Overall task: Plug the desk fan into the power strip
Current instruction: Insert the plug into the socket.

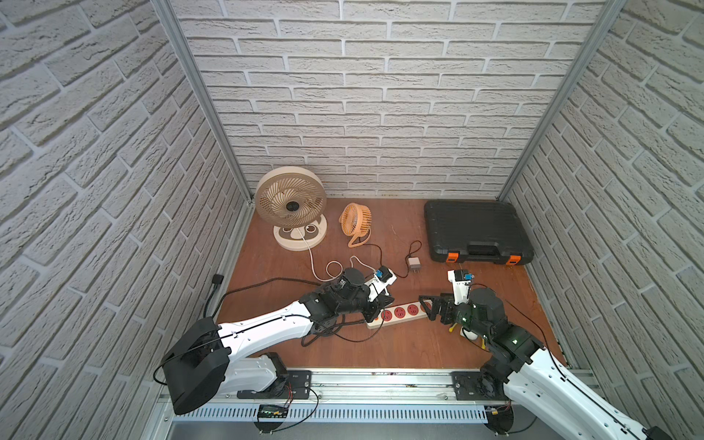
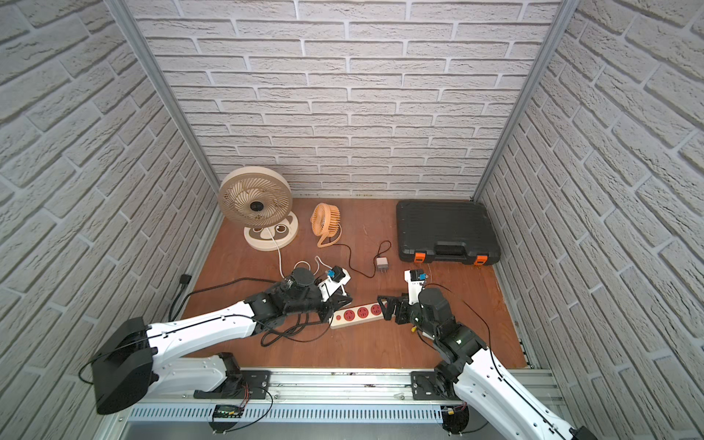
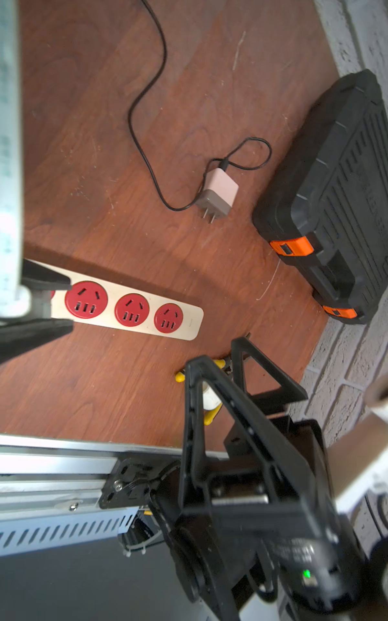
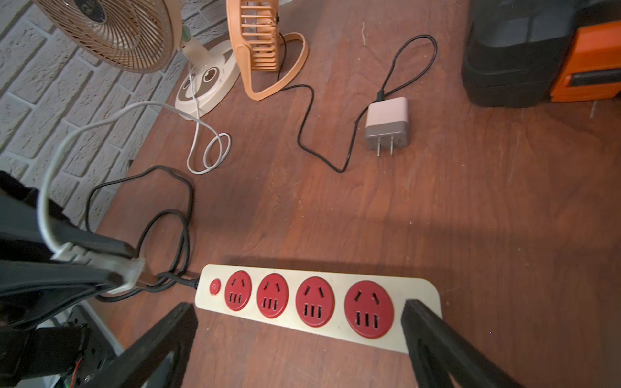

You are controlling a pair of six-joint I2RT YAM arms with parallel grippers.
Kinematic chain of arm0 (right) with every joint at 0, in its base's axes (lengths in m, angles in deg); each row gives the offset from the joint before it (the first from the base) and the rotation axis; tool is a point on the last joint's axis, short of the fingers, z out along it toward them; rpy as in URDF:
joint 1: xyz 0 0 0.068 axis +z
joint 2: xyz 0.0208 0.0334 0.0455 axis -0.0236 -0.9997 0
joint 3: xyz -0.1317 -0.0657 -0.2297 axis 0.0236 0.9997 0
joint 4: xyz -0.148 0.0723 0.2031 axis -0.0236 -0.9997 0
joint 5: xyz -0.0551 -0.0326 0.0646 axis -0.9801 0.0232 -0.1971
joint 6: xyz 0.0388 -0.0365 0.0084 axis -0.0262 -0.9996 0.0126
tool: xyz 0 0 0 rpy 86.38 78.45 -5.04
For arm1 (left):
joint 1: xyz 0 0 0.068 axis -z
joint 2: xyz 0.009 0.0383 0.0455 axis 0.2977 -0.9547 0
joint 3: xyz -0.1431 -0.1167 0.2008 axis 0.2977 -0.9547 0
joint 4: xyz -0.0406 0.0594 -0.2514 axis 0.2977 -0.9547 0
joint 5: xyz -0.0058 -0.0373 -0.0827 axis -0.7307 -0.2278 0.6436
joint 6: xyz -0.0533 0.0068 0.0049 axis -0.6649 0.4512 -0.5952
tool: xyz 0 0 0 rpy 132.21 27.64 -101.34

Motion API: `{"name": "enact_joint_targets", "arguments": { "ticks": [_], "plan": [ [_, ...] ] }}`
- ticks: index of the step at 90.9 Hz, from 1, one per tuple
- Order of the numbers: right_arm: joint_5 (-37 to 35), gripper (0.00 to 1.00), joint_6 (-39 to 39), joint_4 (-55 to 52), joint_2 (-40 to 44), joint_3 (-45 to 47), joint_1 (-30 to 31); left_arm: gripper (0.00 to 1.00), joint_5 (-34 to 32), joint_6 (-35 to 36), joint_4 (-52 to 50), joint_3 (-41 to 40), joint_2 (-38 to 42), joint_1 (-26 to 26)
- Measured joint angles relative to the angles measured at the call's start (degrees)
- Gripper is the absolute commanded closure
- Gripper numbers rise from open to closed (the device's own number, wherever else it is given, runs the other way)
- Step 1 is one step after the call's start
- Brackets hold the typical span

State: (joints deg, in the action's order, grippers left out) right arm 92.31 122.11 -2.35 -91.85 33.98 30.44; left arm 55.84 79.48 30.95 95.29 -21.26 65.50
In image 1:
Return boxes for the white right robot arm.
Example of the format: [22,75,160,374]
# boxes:
[419,288,670,439]

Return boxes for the beige raccoon desk fan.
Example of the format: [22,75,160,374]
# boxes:
[254,166,328,252]

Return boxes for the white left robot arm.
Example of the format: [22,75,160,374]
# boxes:
[159,272,397,415]

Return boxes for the small orange desk fan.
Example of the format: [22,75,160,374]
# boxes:
[338,203,372,249]

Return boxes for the beige red power strip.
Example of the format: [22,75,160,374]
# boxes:
[367,302,428,329]

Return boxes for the black power strip cable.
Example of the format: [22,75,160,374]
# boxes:
[200,273,386,348]

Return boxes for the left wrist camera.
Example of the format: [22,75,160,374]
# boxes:
[365,266,397,303]

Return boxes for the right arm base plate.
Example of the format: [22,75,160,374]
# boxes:
[450,370,506,402]

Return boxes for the white fan power cable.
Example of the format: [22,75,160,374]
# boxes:
[299,227,386,287]

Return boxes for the black plastic tool case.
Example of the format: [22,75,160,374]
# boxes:
[423,200,535,266]

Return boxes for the grey usb wall adapter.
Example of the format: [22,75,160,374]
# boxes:
[406,257,422,272]

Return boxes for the yellow handled pliers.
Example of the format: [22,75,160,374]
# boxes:
[449,324,487,351]

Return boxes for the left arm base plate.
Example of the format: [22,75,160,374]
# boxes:
[236,370,313,401]

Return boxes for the aluminium front rail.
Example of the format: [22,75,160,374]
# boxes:
[147,367,606,425]

